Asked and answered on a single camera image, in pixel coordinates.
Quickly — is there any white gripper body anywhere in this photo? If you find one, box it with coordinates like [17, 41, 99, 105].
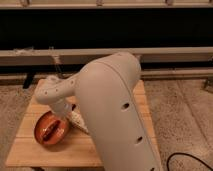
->
[50, 99, 72, 117]

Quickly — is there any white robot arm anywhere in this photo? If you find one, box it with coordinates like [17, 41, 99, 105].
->
[35, 52, 162, 171]

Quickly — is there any white cloth toy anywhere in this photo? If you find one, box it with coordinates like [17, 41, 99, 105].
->
[67, 111, 89, 134]

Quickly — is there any black table leg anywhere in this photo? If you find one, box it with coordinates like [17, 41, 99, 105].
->
[23, 72, 36, 89]

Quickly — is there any wooden table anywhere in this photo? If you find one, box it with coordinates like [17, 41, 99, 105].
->
[5, 78, 158, 168]

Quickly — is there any black cable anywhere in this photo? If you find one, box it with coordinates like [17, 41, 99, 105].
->
[166, 152, 213, 171]

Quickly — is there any grey metal rail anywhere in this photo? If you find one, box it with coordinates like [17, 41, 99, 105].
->
[0, 47, 213, 66]

